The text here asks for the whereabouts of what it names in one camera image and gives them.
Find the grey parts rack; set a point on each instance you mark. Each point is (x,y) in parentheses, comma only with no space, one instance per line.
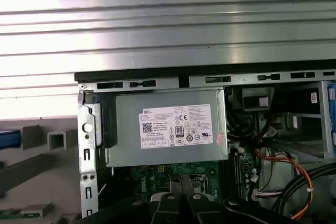
(39,161)

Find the hard disk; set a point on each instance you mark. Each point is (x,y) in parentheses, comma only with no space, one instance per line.
(10,138)

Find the green motherboard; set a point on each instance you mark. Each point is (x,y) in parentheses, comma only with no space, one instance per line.
(152,174)

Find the grey power supply unit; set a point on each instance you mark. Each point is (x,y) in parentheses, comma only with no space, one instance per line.
(126,142)

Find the blue drive latch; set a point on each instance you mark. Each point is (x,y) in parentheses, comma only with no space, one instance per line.
(332,98)

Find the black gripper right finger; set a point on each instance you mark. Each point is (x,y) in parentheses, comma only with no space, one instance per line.
(202,211)

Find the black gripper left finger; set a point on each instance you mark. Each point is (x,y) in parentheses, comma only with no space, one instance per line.
(168,209)

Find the black PC case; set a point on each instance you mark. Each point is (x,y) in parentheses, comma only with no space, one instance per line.
(131,75)

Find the CPU socket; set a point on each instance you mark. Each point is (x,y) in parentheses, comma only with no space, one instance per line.
(200,183)

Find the black RAM slot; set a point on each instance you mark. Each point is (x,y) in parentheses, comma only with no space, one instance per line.
(239,176)
(233,176)

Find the metal drive cage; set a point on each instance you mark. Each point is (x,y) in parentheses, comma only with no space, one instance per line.
(323,129)

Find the green RAM stick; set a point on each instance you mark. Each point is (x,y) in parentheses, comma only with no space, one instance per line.
(21,213)

